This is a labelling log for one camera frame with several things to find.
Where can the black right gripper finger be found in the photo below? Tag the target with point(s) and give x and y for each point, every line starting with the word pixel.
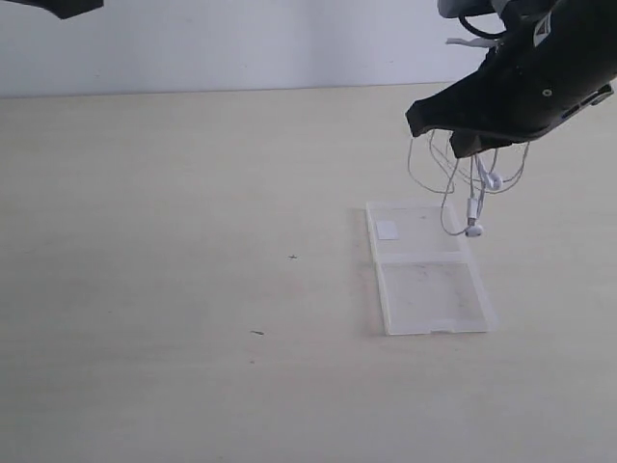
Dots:
pixel 466 142
pixel 477 103

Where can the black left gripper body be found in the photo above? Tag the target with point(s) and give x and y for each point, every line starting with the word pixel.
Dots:
pixel 63 9

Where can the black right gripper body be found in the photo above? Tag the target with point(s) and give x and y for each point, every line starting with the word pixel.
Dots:
pixel 540 73

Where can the white wired earphones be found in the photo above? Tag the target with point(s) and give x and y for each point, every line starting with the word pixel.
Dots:
pixel 482 179

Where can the white square sticker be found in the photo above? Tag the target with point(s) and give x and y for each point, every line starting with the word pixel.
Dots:
pixel 387 230

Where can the clear plastic storage case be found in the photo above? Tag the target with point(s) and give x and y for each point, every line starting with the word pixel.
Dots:
pixel 428 281

